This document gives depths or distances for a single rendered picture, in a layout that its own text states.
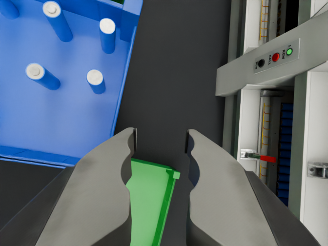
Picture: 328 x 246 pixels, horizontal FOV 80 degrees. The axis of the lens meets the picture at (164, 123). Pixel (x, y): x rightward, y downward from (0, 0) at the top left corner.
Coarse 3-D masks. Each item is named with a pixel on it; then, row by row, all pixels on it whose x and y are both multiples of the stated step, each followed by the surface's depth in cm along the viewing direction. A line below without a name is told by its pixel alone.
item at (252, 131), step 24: (240, 96) 55; (264, 96) 53; (288, 96) 53; (240, 120) 54; (264, 120) 52; (288, 120) 51; (240, 144) 54; (264, 144) 52; (288, 144) 51; (264, 168) 53; (288, 168) 50; (288, 192) 50
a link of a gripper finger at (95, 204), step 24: (120, 144) 10; (96, 168) 9; (120, 168) 9; (72, 192) 7; (96, 192) 8; (120, 192) 8; (72, 216) 7; (96, 216) 7; (120, 216) 7; (48, 240) 6; (72, 240) 6; (96, 240) 6; (120, 240) 7
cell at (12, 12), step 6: (0, 0) 22; (6, 0) 22; (0, 6) 22; (6, 6) 23; (12, 6) 24; (0, 12) 24; (6, 12) 23; (12, 12) 24; (18, 12) 25; (12, 18) 25
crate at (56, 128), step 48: (48, 0) 25; (96, 0) 23; (0, 48) 25; (48, 48) 26; (96, 48) 28; (0, 96) 25; (48, 96) 26; (96, 96) 28; (0, 144) 25; (48, 144) 26; (96, 144) 28
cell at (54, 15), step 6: (42, 6) 20; (48, 6) 20; (54, 6) 20; (60, 6) 21; (48, 12) 20; (54, 12) 20; (60, 12) 21; (48, 18) 21; (54, 18) 21; (60, 18) 21; (54, 24) 22; (60, 24) 22; (66, 24) 23; (54, 30) 24; (60, 30) 23; (66, 30) 24; (60, 36) 25; (66, 36) 25; (72, 36) 27
